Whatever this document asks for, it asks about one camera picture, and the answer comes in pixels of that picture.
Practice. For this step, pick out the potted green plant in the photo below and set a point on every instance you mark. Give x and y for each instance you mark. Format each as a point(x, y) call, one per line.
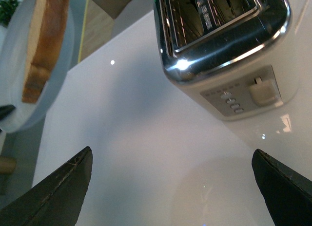
point(7, 9)

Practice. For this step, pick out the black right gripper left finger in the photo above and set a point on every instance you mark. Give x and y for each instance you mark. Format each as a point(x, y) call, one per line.
point(56, 200)

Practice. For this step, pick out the white round plate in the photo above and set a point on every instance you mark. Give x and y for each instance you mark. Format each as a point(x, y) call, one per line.
point(12, 63)

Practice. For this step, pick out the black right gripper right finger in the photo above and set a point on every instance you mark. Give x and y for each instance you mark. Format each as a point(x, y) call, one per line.
point(287, 194)

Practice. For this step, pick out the white chrome two-slot toaster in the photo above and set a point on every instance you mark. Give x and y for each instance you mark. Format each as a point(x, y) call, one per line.
point(235, 58)

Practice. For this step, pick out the toast bread slice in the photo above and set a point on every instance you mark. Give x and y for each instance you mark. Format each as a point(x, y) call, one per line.
point(46, 34)

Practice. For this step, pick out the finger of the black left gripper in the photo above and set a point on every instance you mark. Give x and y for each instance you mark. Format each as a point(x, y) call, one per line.
point(6, 110)

